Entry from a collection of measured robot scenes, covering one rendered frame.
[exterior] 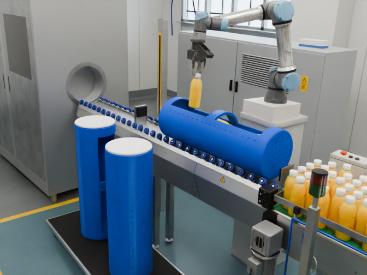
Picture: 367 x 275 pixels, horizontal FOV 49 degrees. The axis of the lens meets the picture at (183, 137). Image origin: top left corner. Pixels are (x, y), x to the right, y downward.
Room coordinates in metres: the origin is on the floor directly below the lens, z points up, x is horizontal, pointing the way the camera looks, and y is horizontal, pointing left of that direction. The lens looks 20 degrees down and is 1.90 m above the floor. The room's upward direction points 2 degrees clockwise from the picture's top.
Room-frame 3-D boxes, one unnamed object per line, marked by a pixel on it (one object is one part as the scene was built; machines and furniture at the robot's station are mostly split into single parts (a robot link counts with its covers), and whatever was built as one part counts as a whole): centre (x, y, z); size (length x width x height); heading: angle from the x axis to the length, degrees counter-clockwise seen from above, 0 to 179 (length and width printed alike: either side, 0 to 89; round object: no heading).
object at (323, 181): (1.45, -0.54, 1.23); 0.06 x 0.06 x 0.04
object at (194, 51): (2.38, -0.06, 1.59); 0.09 x 0.08 x 0.12; 42
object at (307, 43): (3.90, -1.20, 1.48); 0.24 x 0.12 x 0.08; 45
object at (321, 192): (1.45, -0.54, 1.18); 0.06 x 0.06 x 0.05
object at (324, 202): (1.64, -0.64, 0.99); 0.07 x 0.07 x 0.19
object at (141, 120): (2.97, 0.33, 1.00); 0.10 x 0.04 x 0.15; 132
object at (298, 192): (1.73, -0.56, 0.99); 0.07 x 0.07 x 0.19
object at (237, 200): (2.76, 0.14, 0.79); 2.17 x 0.29 x 0.34; 42
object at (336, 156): (2.01, -0.91, 1.05); 0.20 x 0.10 x 0.10; 42
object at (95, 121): (2.70, 0.62, 1.03); 0.28 x 0.28 x 0.01
